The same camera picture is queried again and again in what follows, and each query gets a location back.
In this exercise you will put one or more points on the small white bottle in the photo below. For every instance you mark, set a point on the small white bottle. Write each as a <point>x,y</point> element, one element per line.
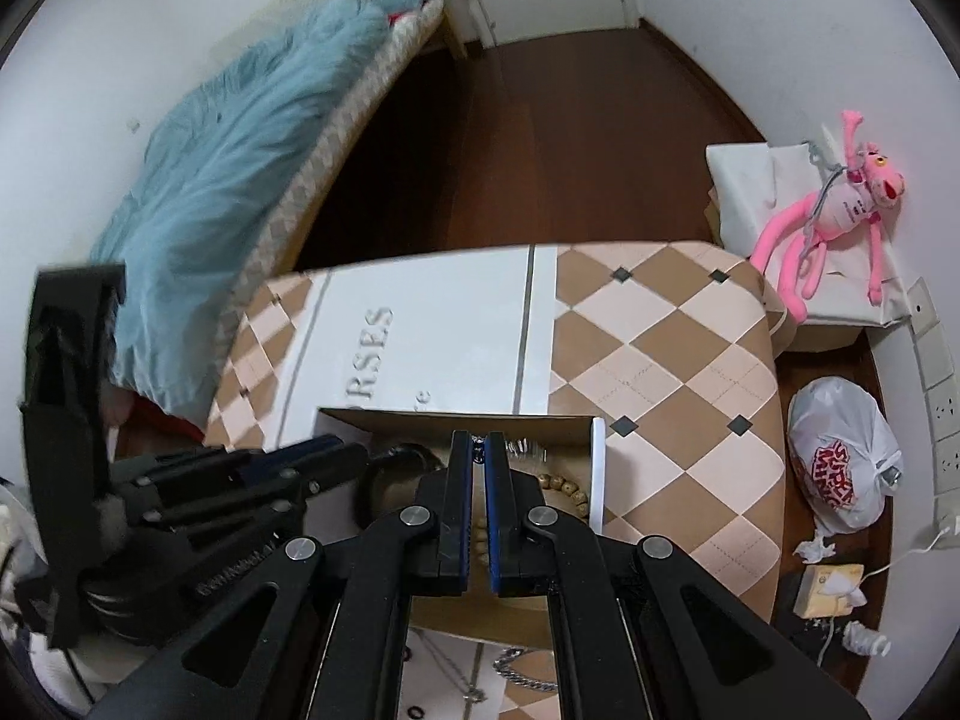
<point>862,641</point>

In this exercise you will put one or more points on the cardboard box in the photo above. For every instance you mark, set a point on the cardboard box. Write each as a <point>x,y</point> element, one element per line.
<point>577,439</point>

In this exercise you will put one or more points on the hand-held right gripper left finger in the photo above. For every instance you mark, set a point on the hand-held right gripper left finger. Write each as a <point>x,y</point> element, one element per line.
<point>464,499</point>

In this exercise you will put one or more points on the light blue fluffy blanket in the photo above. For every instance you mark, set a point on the light blue fluffy blanket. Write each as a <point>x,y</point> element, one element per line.
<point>225,187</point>

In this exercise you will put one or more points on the bed with patterned mattress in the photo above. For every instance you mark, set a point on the bed with patterned mattress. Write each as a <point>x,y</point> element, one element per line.
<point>330,142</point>

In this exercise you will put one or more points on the red cloth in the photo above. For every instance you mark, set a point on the red cloth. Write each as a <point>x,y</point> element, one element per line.
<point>161,420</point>

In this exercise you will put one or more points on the white wall socket strip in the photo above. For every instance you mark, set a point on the white wall socket strip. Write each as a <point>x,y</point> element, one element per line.
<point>937,390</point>

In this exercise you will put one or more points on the white plastic bag red print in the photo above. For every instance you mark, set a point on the white plastic bag red print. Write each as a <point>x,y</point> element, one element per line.
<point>840,457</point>

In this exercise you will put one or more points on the pink panther plush toy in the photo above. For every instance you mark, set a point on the pink panther plush toy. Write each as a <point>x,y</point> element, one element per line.
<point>844,206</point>

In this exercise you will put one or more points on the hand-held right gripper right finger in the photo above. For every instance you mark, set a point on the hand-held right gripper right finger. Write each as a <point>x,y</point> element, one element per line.
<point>495,510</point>

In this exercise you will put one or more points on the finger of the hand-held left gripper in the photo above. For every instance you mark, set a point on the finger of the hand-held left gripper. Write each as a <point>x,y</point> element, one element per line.
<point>300,457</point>
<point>247,514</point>

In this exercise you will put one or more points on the diamond pattern table cover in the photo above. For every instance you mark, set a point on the diamond pattern table cover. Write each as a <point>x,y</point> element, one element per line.
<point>660,360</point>

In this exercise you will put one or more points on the yellow tissue box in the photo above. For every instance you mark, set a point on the yellow tissue box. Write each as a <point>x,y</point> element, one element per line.
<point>825,589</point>

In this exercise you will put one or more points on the white cloth covered box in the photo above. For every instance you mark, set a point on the white cloth covered box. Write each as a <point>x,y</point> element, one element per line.
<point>757,187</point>

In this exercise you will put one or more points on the crumpled white tissue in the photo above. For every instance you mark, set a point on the crumpled white tissue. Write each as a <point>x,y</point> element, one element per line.
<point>814,549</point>

